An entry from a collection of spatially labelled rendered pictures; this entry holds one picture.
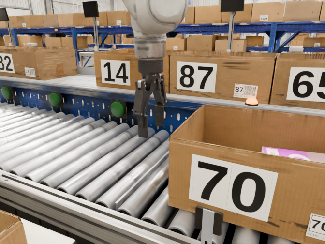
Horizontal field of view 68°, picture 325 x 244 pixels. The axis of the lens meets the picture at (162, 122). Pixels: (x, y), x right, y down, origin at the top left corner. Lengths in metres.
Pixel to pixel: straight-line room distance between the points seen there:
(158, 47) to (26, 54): 1.03
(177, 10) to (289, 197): 0.40
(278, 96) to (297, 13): 4.56
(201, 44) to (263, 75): 4.54
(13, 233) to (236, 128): 0.60
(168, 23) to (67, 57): 1.22
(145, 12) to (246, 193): 0.39
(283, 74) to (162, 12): 0.56
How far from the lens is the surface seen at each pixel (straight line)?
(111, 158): 0.81
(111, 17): 6.82
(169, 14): 0.49
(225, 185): 0.51
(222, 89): 0.96
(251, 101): 0.90
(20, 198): 0.78
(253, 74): 0.93
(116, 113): 1.10
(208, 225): 0.47
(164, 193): 0.63
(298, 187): 0.50
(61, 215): 0.67
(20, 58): 1.63
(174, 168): 0.53
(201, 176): 0.51
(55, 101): 1.35
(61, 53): 1.63
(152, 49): 0.68
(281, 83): 0.94
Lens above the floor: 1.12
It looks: 19 degrees down
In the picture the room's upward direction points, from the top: straight up
